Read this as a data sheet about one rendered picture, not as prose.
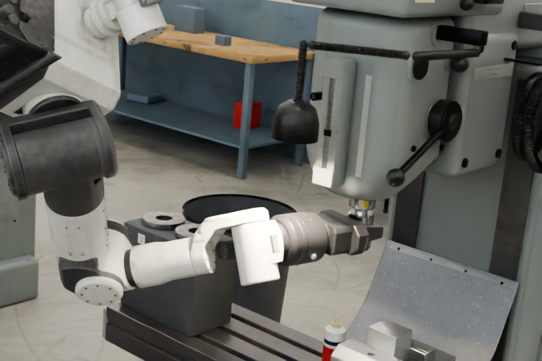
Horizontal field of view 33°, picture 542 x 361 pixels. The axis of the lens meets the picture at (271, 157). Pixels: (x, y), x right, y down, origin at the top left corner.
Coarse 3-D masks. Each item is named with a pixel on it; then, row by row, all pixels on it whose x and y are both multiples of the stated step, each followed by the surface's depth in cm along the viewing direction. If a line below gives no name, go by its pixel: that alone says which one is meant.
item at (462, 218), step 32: (512, 96) 181; (512, 128) 181; (512, 160) 182; (416, 192) 198; (448, 192) 193; (480, 192) 188; (512, 192) 183; (416, 224) 199; (448, 224) 194; (480, 224) 189; (512, 224) 184; (448, 256) 195; (480, 256) 190; (512, 256) 185; (512, 320) 187; (512, 352) 189
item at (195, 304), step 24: (144, 216) 193; (168, 216) 195; (144, 240) 189; (168, 240) 184; (216, 264) 185; (144, 288) 191; (168, 288) 186; (192, 288) 181; (216, 288) 186; (144, 312) 192; (168, 312) 187; (192, 312) 182; (216, 312) 188; (192, 336) 184
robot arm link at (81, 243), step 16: (48, 208) 136; (48, 224) 143; (64, 224) 137; (80, 224) 137; (96, 224) 140; (64, 240) 140; (80, 240) 140; (96, 240) 142; (64, 256) 144; (80, 256) 144; (96, 256) 145; (64, 272) 145; (80, 272) 145; (96, 272) 145; (80, 288) 147; (96, 288) 147; (112, 288) 147; (96, 304) 151
